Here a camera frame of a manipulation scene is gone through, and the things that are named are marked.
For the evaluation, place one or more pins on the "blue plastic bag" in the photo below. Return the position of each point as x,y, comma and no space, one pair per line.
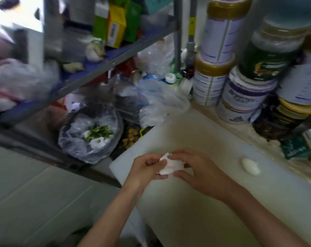
151,76

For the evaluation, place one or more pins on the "clear plastic bag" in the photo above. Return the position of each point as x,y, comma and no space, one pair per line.
153,59

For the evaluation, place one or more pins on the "crumpled translucent plastic bag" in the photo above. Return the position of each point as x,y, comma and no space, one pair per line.
163,100

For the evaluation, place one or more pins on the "dark glossy bag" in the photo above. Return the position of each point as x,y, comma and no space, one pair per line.
129,108

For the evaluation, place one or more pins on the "dark tin yellow lid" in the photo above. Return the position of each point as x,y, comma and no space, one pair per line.
276,120

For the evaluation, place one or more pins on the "white purple tin gold lid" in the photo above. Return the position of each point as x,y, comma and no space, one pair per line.
302,79
209,87
219,38

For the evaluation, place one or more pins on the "beige ginger piece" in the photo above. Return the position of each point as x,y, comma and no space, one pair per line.
73,67

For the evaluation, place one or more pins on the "clear bag with greens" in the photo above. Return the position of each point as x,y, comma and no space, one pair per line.
76,146

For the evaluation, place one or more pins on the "green white box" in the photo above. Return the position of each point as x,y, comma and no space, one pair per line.
100,28

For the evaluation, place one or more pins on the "grey metal pipe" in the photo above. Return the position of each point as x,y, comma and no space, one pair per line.
191,48

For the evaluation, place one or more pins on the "person's left forearm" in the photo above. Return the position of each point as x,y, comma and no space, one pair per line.
111,218

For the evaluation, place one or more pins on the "green white small carton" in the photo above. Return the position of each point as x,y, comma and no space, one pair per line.
296,149

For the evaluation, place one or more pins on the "green label jar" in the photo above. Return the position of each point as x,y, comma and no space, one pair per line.
266,59

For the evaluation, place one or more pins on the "green plastic bag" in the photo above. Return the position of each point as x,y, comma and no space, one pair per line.
174,69

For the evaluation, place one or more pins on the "yellow box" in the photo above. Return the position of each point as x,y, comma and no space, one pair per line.
115,25

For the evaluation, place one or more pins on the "teal box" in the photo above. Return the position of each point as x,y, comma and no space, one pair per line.
155,3

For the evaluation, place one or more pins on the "person's left hand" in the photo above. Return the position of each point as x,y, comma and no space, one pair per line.
140,177

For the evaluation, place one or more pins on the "pile of yellow dried fruits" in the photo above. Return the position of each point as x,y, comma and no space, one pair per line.
131,138

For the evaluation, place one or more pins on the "white plastic cutting board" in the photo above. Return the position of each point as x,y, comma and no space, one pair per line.
196,216

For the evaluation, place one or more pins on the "person's right hand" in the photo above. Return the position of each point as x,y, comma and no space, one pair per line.
209,180

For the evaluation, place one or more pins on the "white tin purple band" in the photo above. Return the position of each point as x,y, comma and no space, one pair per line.
240,100

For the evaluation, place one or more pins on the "person's right forearm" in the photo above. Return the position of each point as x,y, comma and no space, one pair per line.
260,218

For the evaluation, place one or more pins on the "small white cap bottle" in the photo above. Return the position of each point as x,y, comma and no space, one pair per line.
170,78

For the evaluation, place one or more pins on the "green packet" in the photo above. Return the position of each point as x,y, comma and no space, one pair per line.
132,23

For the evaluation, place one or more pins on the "white red plastic bag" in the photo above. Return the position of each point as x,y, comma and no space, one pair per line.
16,79

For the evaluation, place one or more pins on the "yellow green basket rim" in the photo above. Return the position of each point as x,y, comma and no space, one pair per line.
142,133

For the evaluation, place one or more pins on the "beige egg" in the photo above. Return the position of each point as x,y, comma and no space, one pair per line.
251,166

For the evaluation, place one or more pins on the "white paper sheet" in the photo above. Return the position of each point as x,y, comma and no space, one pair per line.
171,165

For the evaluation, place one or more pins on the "white tape roll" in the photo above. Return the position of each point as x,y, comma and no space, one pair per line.
186,86

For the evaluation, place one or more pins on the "white garlic bulb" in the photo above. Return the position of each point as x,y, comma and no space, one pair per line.
95,52

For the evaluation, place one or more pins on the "blue lid container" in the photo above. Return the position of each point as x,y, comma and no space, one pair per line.
291,10

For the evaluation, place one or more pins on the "grey metal shelf rack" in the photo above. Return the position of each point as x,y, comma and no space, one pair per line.
177,48

